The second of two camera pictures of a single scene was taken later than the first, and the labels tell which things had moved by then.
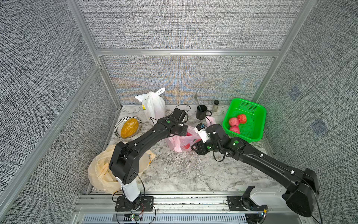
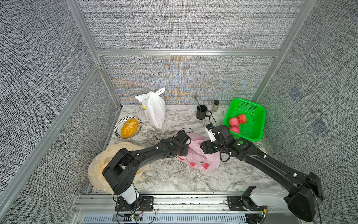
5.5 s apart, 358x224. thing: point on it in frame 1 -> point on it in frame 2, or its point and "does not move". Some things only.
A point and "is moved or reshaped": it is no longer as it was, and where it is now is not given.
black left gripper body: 181,130 -> 183,151
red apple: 242,118 does not move
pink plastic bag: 179,143 is moved or reshaped
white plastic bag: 154,105 does not move
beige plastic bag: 100,175 does not move
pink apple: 234,121 does not move
